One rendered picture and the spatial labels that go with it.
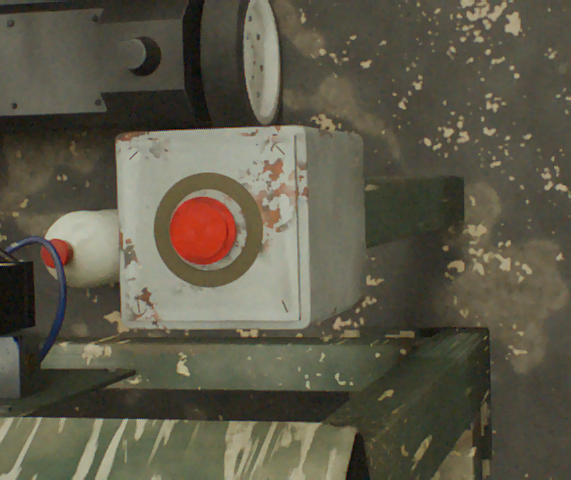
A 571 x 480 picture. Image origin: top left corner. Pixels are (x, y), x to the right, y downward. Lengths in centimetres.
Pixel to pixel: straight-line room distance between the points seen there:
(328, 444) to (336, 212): 16
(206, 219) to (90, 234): 90
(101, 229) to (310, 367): 32
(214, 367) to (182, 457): 69
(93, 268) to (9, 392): 62
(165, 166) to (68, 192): 105
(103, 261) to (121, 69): 25
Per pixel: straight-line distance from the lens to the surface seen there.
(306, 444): 89
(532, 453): 172
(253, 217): 78
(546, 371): 170
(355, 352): 154
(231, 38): 156
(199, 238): 77
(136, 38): 155
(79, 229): 166
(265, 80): 171
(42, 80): 165
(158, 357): 161
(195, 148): 79
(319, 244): 80
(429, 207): 141
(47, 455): 94
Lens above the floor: 167
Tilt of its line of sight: 75 degrees down
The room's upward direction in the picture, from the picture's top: 100 degrees counter-clockwise
